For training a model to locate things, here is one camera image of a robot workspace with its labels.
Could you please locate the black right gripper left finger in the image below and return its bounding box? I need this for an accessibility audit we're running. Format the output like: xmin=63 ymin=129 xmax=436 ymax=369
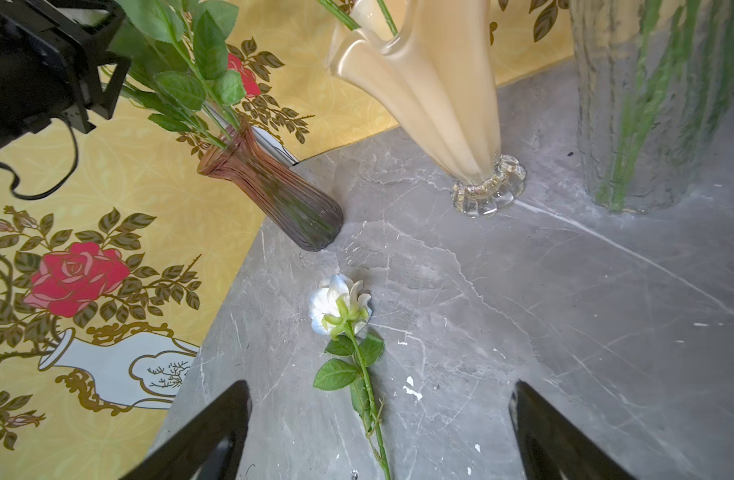
xmin=125 ymin=380 xmax=251 ymax=479

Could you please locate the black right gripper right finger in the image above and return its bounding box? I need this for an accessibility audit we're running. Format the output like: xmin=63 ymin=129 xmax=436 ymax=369
xmin=509 ymin=380 xmax=633 ymax=480

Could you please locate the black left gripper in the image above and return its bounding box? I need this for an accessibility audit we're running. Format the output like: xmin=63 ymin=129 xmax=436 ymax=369
xmin=0 ymin=1 xmax=131 ymax=135

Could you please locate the white rose top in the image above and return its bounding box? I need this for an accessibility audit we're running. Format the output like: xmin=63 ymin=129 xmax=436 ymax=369
xmin=309 ymin=274 xmax=392 ymax=479

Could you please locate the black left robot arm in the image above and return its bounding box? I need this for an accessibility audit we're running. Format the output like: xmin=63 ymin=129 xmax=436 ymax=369
xmin=0 ymin=0 xmax=131 ymax=173

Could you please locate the dark purple glass vase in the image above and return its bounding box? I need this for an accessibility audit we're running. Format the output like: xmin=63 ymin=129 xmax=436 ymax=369
xmin=198 ymin=122 xmax=344 ymax=252

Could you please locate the clear glass vase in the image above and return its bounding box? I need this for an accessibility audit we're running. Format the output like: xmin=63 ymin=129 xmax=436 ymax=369
xmin=569 ymin=1 xmax=734 ymax=214

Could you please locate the cream ruffled vase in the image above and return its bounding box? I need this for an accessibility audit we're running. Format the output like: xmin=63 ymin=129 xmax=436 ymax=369
xmin=327 ymin=1 xmax=526 ymax=217

